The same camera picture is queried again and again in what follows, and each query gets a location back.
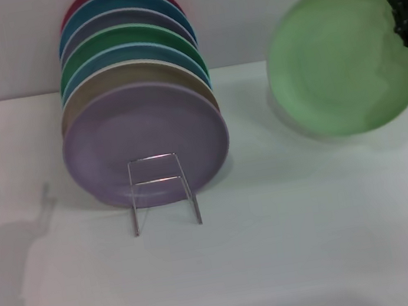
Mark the beige plate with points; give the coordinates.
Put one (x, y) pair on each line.
(118, 77)

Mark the light blue plate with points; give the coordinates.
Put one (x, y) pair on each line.
(122, 55)

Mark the grey purple plate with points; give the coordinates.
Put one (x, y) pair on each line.
(124, 18)

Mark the teal blue plate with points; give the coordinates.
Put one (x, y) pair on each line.
(118, 1)

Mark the lavender plate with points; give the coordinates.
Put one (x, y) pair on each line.
(146, 131)

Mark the dark green plate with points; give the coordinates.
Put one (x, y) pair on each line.
(123, 37)

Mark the light green plate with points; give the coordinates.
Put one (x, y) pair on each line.
(337, 62)

